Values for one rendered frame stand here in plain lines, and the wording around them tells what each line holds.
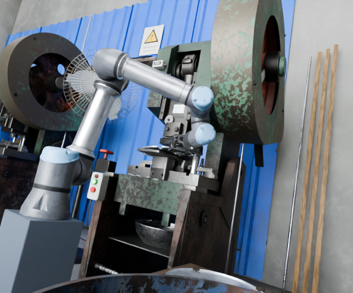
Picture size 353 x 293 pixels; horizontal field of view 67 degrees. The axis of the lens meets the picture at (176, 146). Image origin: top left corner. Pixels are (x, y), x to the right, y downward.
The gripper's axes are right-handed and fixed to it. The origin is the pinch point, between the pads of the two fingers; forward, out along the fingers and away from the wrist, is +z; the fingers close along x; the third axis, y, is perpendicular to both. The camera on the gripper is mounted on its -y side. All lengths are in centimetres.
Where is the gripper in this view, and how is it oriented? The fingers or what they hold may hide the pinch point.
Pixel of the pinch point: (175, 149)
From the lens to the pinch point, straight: 132.9
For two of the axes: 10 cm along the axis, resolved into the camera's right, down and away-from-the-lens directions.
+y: -9.0, -2.2, -3.7
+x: -1.3, 9.6, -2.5
